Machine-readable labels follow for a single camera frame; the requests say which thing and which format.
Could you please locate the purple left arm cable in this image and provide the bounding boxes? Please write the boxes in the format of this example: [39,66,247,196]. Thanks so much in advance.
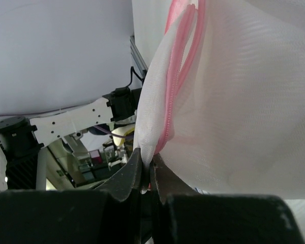
[93,124,135,140]

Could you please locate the pink-trimmed mesh laundry bag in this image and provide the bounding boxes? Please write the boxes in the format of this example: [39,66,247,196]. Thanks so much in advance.
[134,1,305,199]

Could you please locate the aluminium frame rail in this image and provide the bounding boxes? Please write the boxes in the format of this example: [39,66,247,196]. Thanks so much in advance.
[130,36,148,79]

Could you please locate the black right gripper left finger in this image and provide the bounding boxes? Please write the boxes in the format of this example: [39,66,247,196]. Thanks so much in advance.
[0,149,142,243]

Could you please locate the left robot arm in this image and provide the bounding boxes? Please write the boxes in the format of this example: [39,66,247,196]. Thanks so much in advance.
[0,87,141,159]

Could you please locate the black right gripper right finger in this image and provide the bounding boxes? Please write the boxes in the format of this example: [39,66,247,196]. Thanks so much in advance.
[151,155,304,243]

